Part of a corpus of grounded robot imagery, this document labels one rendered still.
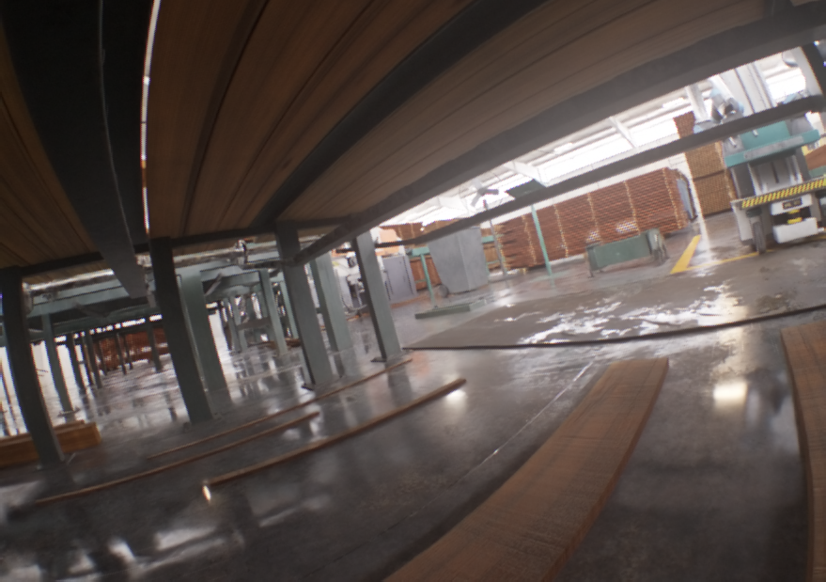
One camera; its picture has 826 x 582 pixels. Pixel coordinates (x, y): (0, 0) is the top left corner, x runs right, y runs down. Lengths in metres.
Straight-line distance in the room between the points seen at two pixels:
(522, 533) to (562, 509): 0.06
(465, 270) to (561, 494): 5.00
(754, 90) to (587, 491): 2.48
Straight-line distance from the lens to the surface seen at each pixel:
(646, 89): 0.53
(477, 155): 0.64
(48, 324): 3.40
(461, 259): 5.39
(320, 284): 2.60
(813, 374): 0.75
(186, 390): 1.54
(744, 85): 2.67
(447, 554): 0.47
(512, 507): 0.51
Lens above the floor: 0.35
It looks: 2 degrees up
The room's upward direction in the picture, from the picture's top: 14 degrees counter-clockwise
